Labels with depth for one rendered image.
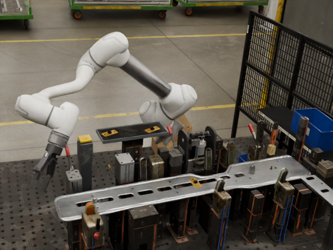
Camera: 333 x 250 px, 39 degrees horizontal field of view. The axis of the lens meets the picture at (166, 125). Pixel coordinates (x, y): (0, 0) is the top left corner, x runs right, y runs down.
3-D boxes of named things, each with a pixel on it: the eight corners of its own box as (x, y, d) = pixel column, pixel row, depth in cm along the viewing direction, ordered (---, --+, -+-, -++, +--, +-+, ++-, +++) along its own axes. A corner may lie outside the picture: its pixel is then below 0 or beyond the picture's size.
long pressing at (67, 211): (62, 226, 208) (61, 224, 208) (51, 198, 226) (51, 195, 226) (314, 176, 260) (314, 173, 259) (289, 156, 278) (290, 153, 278)
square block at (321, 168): (313, 222, 270) (327, 168, 254) (304, 214, 277) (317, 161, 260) (324, 219, 273) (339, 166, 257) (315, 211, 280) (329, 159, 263)
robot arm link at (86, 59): (70, 69, 263) (86, 55, 257) (77, 54, 277) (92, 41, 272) (86, 85, 268) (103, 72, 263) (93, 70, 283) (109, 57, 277)
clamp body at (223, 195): (212, 257, 239) (220, 201, 224) (201, 242, 249) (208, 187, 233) (228, 253, 243) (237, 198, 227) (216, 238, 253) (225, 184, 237)
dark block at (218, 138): (207, 203, 280) (215, 140, 261) (201, 196, 285) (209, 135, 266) (214, 201, 282) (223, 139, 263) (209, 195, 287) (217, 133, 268)
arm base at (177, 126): (153, 138, 327) (148, 134, 324) (175, 115, 325) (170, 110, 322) (161, 151, 311) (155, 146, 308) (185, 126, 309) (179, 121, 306)
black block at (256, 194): (248, 247, 248) (256, 201, 235) (237, 234, 257) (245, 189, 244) (261, 243, 252) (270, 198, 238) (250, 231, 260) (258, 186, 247)
